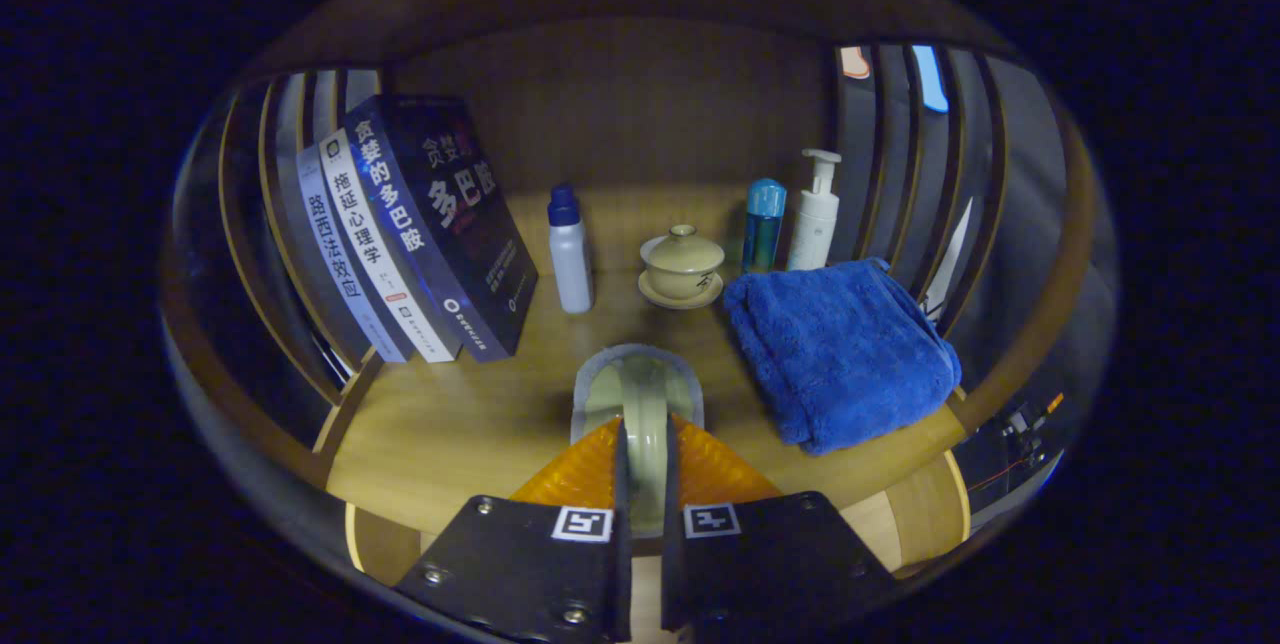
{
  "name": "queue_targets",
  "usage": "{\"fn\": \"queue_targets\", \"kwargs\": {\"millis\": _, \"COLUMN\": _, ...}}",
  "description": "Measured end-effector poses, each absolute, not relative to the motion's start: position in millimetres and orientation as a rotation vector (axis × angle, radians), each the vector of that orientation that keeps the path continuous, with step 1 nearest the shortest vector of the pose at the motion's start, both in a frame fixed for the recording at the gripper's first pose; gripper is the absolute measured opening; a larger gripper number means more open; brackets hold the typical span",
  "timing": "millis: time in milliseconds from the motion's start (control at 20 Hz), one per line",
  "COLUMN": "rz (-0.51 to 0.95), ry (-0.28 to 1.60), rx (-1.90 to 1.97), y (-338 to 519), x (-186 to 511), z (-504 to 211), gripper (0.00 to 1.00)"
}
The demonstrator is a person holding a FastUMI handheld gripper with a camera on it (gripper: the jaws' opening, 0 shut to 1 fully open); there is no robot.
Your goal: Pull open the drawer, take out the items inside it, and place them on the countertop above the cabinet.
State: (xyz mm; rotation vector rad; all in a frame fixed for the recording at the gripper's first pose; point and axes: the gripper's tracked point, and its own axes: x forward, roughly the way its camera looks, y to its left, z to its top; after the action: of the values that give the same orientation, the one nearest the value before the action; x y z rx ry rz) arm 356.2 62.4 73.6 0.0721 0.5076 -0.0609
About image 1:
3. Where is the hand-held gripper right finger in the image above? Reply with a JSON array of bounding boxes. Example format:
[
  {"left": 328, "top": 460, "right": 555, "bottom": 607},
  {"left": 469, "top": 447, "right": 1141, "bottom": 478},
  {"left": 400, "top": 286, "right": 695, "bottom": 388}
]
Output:
[{"left": 660, "top": 414, "right": 901, "bottom": 644}]

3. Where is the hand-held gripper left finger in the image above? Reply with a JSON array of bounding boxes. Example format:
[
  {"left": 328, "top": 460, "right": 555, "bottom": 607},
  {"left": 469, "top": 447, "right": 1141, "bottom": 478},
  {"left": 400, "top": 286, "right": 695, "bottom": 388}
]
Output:
[{"left": 393, "top": 416, "right": 633, "bottom": 644}]

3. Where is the pale green scrub brush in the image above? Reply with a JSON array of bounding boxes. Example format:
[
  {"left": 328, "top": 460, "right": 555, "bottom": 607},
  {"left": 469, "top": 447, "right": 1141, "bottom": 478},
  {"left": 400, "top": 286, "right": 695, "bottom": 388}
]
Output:
[{"left": 570, "top": 344, "right": 706, "bottom": 537}]

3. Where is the wooden countertop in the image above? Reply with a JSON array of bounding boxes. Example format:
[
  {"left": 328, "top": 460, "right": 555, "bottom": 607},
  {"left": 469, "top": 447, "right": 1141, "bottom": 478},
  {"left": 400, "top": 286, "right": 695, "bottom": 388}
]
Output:
[{"left": 325, "top": 184, "right": 969, "bottom": 535}]

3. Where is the wooden cabinet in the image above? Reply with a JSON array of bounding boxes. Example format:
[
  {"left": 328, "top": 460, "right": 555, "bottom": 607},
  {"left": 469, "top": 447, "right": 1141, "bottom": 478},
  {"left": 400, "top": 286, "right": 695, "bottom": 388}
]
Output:
[{"left": 160, "top": 0, "right": 1116, "bottom": 625}]

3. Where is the folded blue towel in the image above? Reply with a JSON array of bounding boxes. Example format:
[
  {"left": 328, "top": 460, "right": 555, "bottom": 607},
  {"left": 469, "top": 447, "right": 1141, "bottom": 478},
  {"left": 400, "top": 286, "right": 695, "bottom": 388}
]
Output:
[{"left": 722, "top": 258, "right": 963, "bottom": 456}]

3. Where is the beige lidded tea cup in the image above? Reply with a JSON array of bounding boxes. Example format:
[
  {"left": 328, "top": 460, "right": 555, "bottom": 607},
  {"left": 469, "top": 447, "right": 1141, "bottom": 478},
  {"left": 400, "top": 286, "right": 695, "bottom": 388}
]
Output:
[{"left": 638, "top": 224, "right": 726, "bottom": 311}]

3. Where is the white bottle with blue cap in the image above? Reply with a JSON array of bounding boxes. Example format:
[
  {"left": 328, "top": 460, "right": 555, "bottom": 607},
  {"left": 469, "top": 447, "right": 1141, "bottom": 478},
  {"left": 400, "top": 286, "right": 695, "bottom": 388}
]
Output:
[{"left": 547, "top": 184, "right": 595, "bottom": 315}]

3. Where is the teal bottle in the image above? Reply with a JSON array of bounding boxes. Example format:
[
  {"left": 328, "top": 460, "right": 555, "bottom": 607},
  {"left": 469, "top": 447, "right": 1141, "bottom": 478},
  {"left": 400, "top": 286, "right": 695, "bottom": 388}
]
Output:
[{"left": 741, "top": 178, "right": 788, "bottom": 275}]

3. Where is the dark blue book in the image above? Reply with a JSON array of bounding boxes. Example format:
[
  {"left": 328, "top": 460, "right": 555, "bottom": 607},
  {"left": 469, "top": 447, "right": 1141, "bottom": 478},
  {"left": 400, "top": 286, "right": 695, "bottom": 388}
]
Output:
[{"left": 343, "top": 94, "right": 539, "bottom": 363}]

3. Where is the black equipment with orange part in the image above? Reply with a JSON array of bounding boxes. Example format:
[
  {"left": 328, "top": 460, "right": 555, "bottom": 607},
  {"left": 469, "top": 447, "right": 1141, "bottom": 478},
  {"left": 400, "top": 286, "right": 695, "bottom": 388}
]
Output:
[{"left": 975, "top": 392, "right": 1066, "bottom": 495}]

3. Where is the white pump bottle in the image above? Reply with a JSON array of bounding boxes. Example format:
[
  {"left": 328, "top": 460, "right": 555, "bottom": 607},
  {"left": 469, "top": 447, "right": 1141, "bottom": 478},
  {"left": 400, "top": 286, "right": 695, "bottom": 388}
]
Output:
[{"left": 786, "top": 149, "right": 843, "bottom": 272}]

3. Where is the light blue book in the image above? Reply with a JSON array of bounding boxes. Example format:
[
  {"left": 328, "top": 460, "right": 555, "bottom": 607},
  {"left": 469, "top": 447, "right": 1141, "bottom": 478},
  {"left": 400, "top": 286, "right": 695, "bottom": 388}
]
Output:
[{"left": 295, "top": 144, "right": 411, "bottom": 365}]

